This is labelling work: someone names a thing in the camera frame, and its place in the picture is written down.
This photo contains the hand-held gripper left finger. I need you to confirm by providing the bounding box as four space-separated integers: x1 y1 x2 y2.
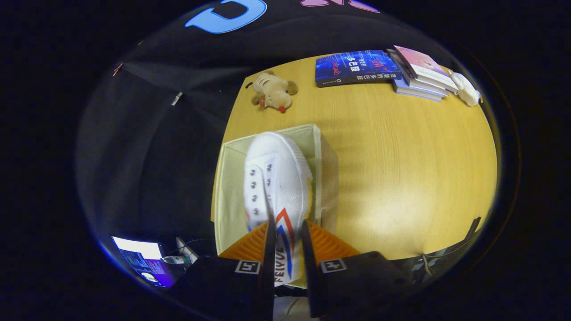
170 216 277 321

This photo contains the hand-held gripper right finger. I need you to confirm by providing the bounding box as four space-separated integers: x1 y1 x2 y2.
300 219 415 319

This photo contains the cream fabric storage box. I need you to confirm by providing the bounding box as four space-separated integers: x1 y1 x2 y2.
211 123 339 288

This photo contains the white canvas shoe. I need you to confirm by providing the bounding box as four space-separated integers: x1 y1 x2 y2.
243 132 314 288

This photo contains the laptop with lit screen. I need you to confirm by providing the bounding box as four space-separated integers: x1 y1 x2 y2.
111 236 175 288

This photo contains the black backdrop cloth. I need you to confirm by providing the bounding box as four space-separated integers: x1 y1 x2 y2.
76 0 447 268

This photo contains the beige plush toy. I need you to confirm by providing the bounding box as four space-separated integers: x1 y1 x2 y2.
244 71 298 113

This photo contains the blue cover book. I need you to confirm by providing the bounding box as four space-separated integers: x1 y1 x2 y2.
315 50 403 88

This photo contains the lavender cover book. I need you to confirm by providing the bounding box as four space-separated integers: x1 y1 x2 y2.
393 78 443 102

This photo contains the pink cover book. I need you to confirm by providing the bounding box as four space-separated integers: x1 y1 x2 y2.
393 45 459 94

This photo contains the white pig figurine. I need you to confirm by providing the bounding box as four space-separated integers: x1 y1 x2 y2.
451 71 481 107

